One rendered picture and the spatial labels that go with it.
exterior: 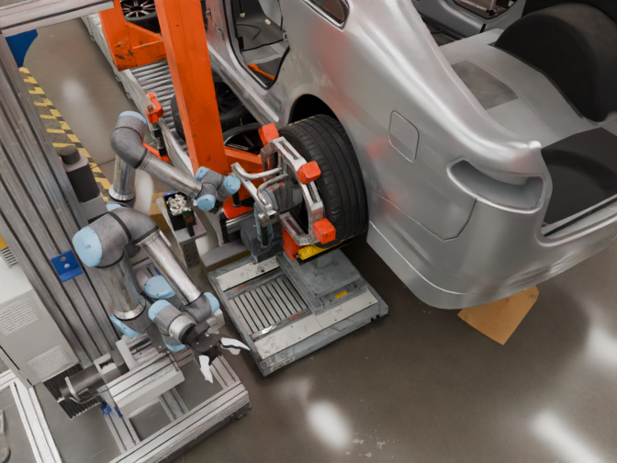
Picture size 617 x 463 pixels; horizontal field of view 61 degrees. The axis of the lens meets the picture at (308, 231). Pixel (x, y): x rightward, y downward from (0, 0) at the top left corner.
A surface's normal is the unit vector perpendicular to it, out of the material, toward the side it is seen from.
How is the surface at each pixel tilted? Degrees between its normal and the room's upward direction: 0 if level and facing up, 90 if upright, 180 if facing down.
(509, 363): 0
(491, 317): 1
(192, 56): 90
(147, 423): 0
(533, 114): 22
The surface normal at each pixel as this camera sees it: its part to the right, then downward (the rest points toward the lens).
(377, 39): -0.66, -0.08
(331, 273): -0.02, -0.70
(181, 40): 0.50, 0.61
